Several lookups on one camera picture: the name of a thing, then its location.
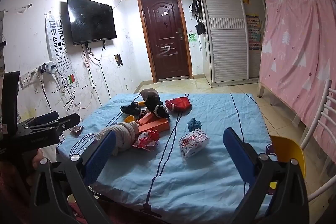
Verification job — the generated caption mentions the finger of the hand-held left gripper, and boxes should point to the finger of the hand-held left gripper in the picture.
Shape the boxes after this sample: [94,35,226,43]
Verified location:
[52,113,81,134]
[25,111,60,127]

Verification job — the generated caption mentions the pink printed curtain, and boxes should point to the pink printed curtain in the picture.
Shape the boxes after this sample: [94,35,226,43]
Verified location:
[259,0,336,177]

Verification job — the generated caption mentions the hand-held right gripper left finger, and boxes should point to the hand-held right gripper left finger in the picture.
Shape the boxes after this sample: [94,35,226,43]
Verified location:
[26,130,117,224]

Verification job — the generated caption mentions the brown wooden door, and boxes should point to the brown wooden door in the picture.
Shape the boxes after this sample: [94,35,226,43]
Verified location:
[137,0,194,83]

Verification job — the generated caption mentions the light blue bed sheet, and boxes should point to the light blue bed sheet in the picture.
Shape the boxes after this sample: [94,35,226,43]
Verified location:
[56,93,273,224]

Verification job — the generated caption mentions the black crumpled cloth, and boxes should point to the black crumpled cloth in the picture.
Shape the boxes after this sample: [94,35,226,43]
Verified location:
[120,102,142,116]

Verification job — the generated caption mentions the black wall television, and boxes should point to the black wall television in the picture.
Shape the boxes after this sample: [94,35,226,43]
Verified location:
[67,0,118,46]

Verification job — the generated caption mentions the white printed plastic bag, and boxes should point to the white printed plastic bag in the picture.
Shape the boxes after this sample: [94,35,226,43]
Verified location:
[179,127,210,163]

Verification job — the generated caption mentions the eye chart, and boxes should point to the eye chart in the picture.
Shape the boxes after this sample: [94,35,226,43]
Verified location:
[45,13,79,88]

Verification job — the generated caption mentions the red white snack packet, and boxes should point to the red white snack packet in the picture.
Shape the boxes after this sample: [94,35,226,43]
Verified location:
[131,130,160,152]

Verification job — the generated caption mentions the small black hanging bag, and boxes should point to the small black hanging bag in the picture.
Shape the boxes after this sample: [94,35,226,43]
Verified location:
[195,21,206,36]

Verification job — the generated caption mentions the large black hanging bag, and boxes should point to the large black hanging bag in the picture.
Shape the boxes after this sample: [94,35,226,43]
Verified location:
[191,0,202,16]

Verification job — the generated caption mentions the red cloth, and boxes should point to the red cloth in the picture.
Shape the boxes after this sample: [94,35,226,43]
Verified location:
[165,97,193,113]

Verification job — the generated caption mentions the white metal chair frame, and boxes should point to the white metal chair frame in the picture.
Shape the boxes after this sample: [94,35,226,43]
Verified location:
[299,80,336,203]

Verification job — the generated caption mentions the white louvred wardrobe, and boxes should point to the white louvred wardrobe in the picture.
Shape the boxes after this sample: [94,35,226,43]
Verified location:
[197,0,266,86]

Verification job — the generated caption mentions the white wall socket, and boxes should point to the white wall socket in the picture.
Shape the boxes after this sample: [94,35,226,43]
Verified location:
[20,69,39,89]

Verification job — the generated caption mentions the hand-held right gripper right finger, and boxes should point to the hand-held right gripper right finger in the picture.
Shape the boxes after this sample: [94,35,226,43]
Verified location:
[223,127,310,224]

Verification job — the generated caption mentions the grey cloth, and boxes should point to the grey cloth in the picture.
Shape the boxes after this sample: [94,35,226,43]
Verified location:
[140,88,159,101]

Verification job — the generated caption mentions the yellow chair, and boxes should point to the yellow chair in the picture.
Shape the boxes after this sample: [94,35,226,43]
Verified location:
[268,135,306,190]

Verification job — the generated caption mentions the black white cloth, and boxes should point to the black white cloth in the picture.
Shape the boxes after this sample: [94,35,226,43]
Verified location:
[144,95,171,119]

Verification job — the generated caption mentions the colourful grid wall poster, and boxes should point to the colourful grid wall poster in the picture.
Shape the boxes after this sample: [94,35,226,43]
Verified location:
[245,13,262,51]

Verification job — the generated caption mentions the round white plug-in device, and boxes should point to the round white plug-in device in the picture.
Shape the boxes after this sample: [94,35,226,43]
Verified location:
[43,62,57,75]

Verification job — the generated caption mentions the beige rolled cloth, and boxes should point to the beige rolled cloth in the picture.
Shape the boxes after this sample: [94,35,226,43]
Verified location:
[93,121,139,158]

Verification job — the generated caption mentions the person's left forearm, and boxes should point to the person's left forearm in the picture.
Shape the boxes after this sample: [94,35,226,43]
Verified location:
[0,158,34,224]

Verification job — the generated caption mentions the person's left hand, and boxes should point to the person's left hand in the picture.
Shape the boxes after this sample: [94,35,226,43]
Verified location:
[33,150,49,162]

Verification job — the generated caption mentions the blue knitted cloth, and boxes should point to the blue knitted cloth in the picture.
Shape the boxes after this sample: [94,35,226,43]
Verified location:
[187,117,202,131]

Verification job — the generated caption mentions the orange box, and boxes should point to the orange box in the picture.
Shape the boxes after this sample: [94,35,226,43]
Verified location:
[138,112,160,126]
[136,119,170,134]

